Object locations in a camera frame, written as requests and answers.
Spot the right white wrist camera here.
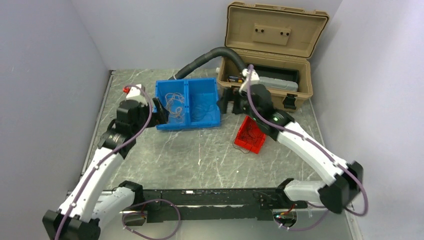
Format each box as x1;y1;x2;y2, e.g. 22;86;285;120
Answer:
238;64;260;94

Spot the red plastic bin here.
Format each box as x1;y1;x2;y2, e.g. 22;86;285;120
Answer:
233;116;267;154

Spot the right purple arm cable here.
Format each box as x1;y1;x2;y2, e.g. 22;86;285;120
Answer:
245;64;370;232

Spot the yellow black wire bundle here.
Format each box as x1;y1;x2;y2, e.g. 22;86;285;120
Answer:
164;92;187;122

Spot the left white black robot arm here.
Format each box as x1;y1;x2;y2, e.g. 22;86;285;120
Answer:
42;96;169;240

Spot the blue two-compartment bin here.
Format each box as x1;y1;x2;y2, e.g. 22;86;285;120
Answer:
155;78;221;131

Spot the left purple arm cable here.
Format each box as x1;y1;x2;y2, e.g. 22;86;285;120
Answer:
52;84;182;240

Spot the grey corrugated hose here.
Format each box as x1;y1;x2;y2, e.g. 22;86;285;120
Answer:
169;46;249;81

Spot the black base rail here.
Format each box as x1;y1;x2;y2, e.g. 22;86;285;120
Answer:
125;187;307;223

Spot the blue wire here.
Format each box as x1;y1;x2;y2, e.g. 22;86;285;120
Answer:
191;99;216;123

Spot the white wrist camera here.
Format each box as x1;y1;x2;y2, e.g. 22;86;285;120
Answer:
123;84;146;102
238;64;260;94

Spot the tan open toolbox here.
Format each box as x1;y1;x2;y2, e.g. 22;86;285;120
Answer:
224;1;330;112

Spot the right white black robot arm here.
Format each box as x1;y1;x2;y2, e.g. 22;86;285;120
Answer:
216;84;364;214

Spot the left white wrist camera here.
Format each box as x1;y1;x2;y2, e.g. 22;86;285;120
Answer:
123;84;146;102

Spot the small colourful box in toolbox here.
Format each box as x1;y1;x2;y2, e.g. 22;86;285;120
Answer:
227;75;244;84

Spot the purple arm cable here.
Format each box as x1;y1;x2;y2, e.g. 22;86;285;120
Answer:
245;64;370;232
52;84;182;240

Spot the grey plastic case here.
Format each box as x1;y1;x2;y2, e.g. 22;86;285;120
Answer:
259;76;299;92

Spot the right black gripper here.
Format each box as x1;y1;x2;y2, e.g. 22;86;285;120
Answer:
216;86;261;122

